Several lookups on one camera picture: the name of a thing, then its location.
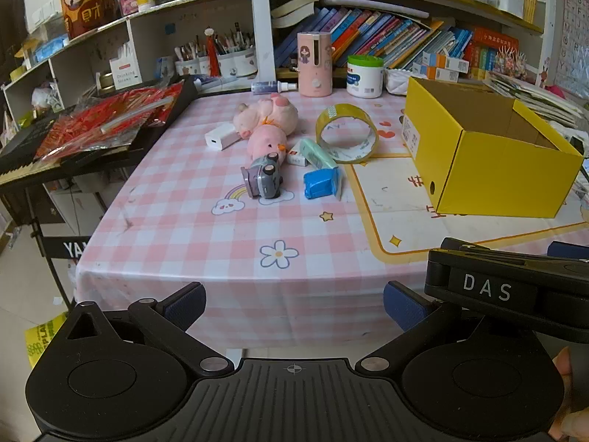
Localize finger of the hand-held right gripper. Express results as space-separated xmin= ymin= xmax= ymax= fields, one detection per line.
xmin=547 ymin=241 xmax=589 ymax=261
xmin=439 ymin=237 xmax=550 ymax=264

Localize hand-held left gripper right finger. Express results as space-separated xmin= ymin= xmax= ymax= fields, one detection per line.
xmin=354 ymin=280 xmax=549 ymax=377

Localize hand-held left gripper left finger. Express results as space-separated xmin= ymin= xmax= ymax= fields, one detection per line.
xmin=59 ymin=282 xmax=235 ymax=377

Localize yellow cardboard box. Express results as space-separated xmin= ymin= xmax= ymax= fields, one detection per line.
xmin=402 ymin=76 xmax=585 ymax=218

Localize yellow tape roll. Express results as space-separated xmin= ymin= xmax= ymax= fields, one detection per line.
xmin=315 ymin=105 xmax=380 ymax=165

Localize grey toy car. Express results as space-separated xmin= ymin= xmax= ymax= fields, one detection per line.
xmin=240 ymin=153 xmax=283 ymax=200

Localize mint green tube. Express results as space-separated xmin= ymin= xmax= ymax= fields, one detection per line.
xmin=300 ymin=138 xmax=339 ymax=171

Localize pink plush with orange bow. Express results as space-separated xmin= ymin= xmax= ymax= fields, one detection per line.
xmin=246 ymin=120 xmax=292 ymax=161

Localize person's right hand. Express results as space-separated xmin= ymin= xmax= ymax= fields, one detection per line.
xmin=550 ymin=347 xmax=589 ymax=441

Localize pink checkered tablecloth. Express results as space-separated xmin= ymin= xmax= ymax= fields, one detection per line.
xmin=74 ymin=87 xmax=589 ymax=348

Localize yellow plastic bag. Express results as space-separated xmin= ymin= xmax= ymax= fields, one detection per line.
xmin=24 ymin=312 xmax=70 ymax=370

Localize stack of papers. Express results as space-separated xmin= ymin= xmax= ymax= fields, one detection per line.
xmin=483 ymin=71 xmax=589 ymax=130

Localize black keyboard stand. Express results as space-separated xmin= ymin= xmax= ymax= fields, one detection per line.
xmin=25 ymin=184 xmax=86 ymax=310

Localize white charger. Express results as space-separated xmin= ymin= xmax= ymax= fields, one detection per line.
xmin=205 ymin=122 xmax=241 ymax=152

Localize white quilted pouch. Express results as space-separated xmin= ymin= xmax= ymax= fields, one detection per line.
xmin=383 ymin=69 xmax=426 ymax=97

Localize small white carton red label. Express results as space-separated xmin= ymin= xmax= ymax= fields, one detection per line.
xmin=288 ymin=140 xmax=311 ymax=167

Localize pile of small cartons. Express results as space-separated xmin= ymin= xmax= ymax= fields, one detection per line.
xmin=412 ymin=50 xmax=471 ymax=82

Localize white jar green lid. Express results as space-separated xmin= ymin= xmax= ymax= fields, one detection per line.
xmin=345 ymin=54 xmax=385 ymax=99

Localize translucent white tube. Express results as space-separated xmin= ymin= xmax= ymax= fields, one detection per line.
xmin=101 ymin=104 xmax=159 ymax=134

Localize red boxed book set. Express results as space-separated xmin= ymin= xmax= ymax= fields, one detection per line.
xmin=465 ymin=28 xmax=522 ymax=80

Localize red decoration packets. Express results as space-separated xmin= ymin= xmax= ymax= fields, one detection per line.
xmin=34 ymin=84 xmax=185 ymax=164

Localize pink plush pig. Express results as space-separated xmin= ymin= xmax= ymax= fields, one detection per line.
xmin=232 ymin=93 xmax=300 ymax=139

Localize white blue tube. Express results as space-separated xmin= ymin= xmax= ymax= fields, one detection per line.
xmin=193 ymin=76 xmax=227 ymax=94

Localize pink humidifier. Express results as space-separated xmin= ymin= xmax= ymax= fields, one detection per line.
xmin=297 ymin=31 xmax=333 ymax=98

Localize black keyboard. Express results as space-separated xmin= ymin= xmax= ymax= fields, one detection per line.
xmin=0 ymin=76 xmax=198 ymax=189

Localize blue spray bottle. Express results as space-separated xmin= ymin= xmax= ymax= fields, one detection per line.
xmin=251 ymin=79 xmax=300 ymax=95

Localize row of colourful books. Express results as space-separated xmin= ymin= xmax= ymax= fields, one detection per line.
xmin=275 ymin=7 xmax=475 ymax=73

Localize white straw box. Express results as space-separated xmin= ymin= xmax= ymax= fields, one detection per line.
xmin=109 ymin=53 xmax=144 ymax=89

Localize large white pen holder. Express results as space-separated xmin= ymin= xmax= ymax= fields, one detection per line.
xmin=216 ymin=48 xmax=258 ymax=79

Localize white plastic bag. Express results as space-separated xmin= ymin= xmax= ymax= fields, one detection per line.
xmin=31 ymin=83 xmax=63 ymax=114

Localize red tassel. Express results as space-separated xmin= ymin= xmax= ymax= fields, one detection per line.
xmin=205 ymin=28 xmax=222 ymax=77

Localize white bookshelf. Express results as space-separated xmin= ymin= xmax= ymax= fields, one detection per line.
xmin=0 ymin=0 xmax=553 ymax=123

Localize blue tissue packs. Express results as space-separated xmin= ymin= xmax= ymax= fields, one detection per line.
xmin=34 ymin=37 xmax=70 ymax=63

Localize thick lying books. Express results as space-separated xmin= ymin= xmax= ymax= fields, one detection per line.
xmin=271 ymin=0 xmax=320 ymax=29

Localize orange figure gift box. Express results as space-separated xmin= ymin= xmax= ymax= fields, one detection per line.
xmin=59 ymin=0 xmax=121 ymax=40

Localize alphabet wall poster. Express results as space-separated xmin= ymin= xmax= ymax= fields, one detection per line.
xmin=554 ymin=0 xmax=589 ymax=97

